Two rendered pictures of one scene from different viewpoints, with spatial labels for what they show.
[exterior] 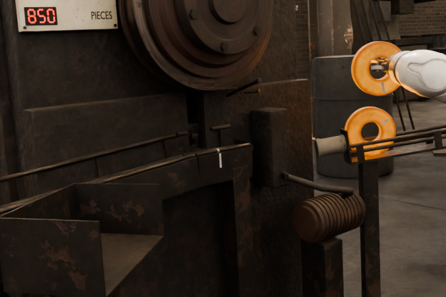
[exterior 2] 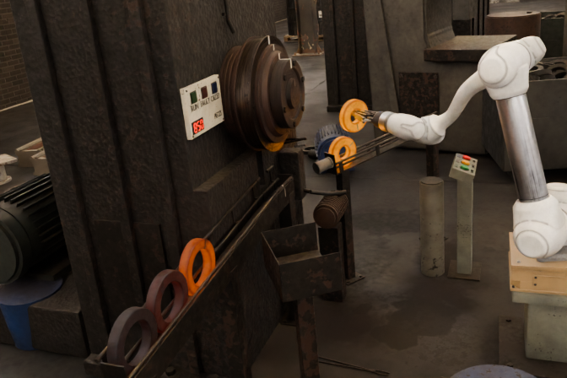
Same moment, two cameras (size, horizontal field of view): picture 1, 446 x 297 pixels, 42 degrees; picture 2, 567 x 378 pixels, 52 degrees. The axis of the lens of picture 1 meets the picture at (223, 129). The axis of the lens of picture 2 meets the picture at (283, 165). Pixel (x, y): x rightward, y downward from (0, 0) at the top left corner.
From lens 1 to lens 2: 1.41 m
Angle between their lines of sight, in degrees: 31
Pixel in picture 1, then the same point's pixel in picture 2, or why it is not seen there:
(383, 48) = (357, 104)
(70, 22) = (207, 125)
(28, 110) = (202, 191)
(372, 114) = (344, 141)
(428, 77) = (416, 132)
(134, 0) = (251, 105)
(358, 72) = (345, 121)
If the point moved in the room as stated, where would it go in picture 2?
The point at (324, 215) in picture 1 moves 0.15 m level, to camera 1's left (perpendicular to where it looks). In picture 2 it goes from (337, 211) to (310, 220)
